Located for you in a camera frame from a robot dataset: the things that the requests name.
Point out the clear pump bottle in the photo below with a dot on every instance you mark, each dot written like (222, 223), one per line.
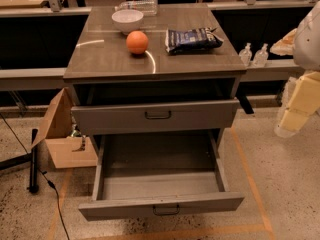
(245, 54)
(261, 56)

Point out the grey drawer cabinet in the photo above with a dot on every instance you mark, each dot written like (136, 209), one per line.
(102, 72)

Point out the brown cardboard box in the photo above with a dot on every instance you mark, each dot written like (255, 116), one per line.
(55, 131)

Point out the clear pump bottle right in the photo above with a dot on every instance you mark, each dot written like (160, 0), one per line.
(261, 56)

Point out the white bowl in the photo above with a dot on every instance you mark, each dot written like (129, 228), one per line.
(127, 20)

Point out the black floor stand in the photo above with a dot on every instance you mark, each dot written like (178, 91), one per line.
(30, 158)

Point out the grey drawer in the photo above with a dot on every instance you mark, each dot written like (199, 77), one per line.
(158, 117)
(159, 174)

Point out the orange ball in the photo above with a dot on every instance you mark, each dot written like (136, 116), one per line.
(137, 42)

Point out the dark blue chip bag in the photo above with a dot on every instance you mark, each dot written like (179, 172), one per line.
(200, 39)

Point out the clear pump bottle left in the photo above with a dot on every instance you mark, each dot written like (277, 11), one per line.
(245, 54)

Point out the clear plastic water bottle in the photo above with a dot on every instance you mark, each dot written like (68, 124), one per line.
(147, 7)

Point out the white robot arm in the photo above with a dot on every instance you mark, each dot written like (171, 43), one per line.
(303, 43)

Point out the grey top drawer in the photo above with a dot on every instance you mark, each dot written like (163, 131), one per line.
(158, 117)

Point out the yellow foam gripper tip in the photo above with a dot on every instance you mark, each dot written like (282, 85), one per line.
(309, 43)

